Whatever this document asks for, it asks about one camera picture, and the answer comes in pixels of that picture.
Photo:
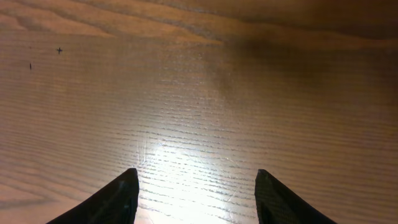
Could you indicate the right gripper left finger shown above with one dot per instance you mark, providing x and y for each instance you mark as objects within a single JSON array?
[{"x": 115, "y": 203}]

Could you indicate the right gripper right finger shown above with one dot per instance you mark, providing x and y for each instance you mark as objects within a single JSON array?
[{"x": 277, "y": 204}]

